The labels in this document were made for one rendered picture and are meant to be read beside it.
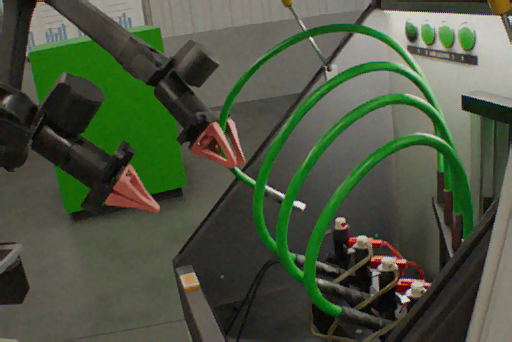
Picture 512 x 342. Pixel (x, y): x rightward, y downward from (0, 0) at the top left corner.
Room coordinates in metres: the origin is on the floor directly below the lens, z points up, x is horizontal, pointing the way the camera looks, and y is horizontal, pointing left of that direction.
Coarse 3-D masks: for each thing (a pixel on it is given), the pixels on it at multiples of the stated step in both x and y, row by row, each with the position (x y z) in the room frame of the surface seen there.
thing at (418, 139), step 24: (408, 144) 0.59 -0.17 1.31; (432, 144) 0.60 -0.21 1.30; (360, 168) 0.58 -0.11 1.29; (456, 168) 0.61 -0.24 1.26; (336, 192) 0.58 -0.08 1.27; (312, 240) 0.57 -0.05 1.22; (312, 264) 0.56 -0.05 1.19; (312, 288) 0.56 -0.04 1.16; (336, 312) 0.57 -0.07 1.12; (360, 312) 0.58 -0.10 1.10
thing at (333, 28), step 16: (304, 32) 0.91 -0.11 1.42; (320, 32) 0.91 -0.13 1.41; (336, 32) 0.91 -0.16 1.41; (368, 32) 0.89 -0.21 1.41; (272, 48) 0.92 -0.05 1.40; (400, 48) 0.89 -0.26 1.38; (256, 64) 0.92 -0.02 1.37; (416, 64) 0.88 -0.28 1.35; (240, 80) 0.93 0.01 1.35; (224, 112) 0.93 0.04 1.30; (224, 128) 0.93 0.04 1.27; (240, 176) 0.93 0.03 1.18
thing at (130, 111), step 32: (160, 32) 4.07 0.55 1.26; (32, 64) 3.81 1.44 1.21; (64, 64) 3.87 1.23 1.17; (96, 64) 3.93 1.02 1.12; (128, 96) 3.98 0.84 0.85; (96, 128) 3.91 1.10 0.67; (128, 128) 3.97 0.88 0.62; (160, 128) 4.03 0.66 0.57; (160, 160) 4.02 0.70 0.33; (64, 192) 3.82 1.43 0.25; (160, 192) 4.04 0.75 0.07
